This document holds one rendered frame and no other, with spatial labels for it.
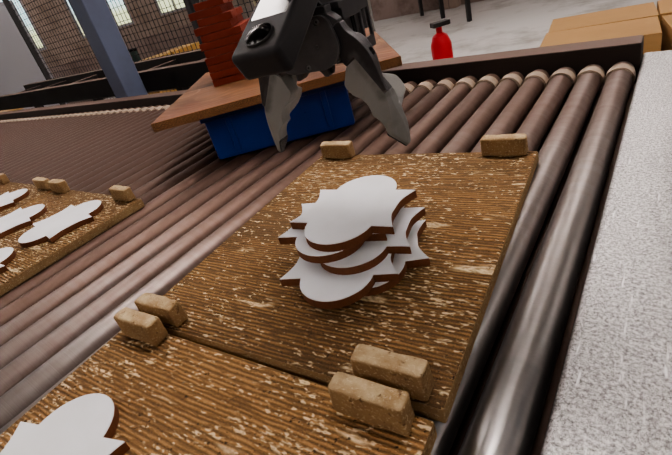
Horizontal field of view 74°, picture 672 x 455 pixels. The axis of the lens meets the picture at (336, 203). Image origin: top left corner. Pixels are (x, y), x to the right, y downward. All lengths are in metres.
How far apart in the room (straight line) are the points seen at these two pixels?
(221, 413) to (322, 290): 0.13
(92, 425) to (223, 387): 0.11
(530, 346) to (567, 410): 0.06
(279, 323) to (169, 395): 0.11
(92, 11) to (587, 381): 2.11
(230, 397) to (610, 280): 0.34
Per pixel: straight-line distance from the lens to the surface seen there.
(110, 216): 0.88
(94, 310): 0.66
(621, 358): 0.41
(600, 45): 1.07
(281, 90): 0.46
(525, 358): 0.39
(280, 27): 0.36
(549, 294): 0.44
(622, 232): 0.53
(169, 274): 0.64
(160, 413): 0.43
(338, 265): 0.44
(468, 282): 0.43
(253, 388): 0.40
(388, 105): 0.41
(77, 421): 0.46
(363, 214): 0.46
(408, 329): 0.40
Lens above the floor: 1.21
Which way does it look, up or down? 27 degrees down
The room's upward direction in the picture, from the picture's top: 16 degrees counter-clockwise
